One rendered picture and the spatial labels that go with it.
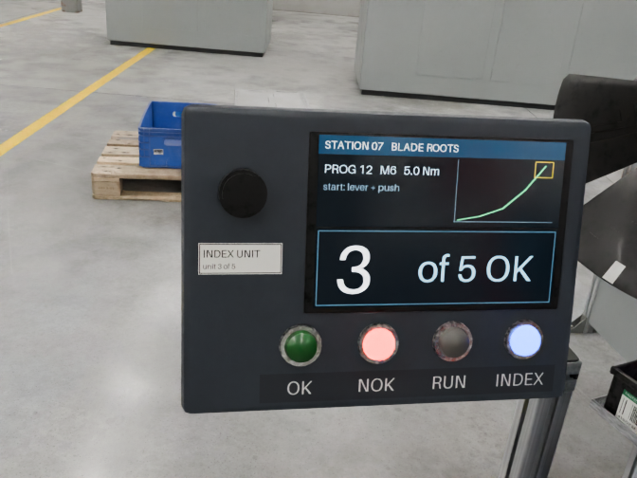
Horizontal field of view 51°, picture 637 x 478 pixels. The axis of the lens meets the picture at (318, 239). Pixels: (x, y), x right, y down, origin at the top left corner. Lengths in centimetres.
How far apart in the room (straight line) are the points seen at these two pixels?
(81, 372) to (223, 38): 608
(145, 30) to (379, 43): 296
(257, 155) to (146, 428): 174
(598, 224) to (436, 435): 119
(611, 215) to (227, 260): 79
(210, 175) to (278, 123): 5
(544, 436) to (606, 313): 213
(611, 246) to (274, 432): 127
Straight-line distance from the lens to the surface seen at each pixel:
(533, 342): 47
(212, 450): 201
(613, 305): 271
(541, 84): 676
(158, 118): 421
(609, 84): 132
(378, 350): 43
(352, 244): 41
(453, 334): 44
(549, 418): 62
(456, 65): 652
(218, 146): 40
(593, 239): 110
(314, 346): 42
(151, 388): 224
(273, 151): 40
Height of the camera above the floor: 135
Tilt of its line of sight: 24 degrees down
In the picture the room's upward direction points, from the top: 5 degrees clockwise
